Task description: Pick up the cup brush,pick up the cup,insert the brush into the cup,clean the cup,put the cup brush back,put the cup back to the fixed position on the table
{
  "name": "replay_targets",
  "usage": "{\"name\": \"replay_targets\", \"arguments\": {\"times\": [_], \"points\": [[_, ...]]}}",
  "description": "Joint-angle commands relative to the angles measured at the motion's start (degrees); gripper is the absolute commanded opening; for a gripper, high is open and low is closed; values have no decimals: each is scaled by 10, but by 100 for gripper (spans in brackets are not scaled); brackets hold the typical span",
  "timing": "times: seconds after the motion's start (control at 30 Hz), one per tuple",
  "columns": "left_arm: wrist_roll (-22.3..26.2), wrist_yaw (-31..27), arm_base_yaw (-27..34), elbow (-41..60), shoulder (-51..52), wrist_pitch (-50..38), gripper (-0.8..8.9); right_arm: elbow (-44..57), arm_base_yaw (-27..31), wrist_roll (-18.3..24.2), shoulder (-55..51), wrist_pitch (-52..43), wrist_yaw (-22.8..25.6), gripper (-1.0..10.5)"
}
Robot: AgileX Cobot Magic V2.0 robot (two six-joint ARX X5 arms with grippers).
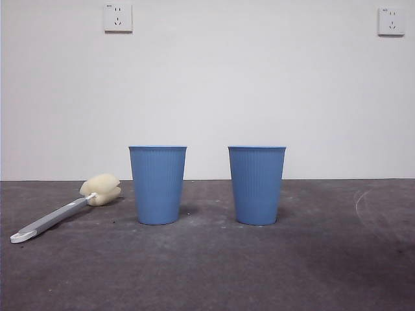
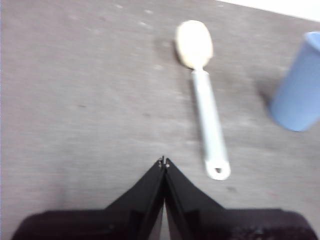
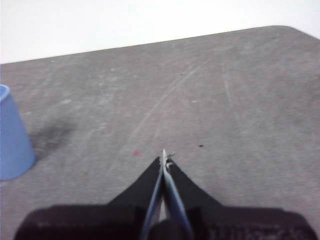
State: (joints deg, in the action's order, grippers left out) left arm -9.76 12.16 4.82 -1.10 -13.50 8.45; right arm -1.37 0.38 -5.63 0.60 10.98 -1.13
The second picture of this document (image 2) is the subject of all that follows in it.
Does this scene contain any blue ribbed plastic cup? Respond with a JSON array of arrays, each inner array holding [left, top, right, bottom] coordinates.
[[268, 31, 320, 133]]

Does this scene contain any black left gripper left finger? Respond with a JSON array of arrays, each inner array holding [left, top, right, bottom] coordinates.
[[11, 155, 166, 240]]

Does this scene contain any grey-handled sponge cup brush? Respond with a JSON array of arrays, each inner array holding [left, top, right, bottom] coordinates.
[[174, 19, 231, 181]]

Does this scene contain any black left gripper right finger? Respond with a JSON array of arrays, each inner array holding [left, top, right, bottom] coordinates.
[[164, 157, 320, 240]]

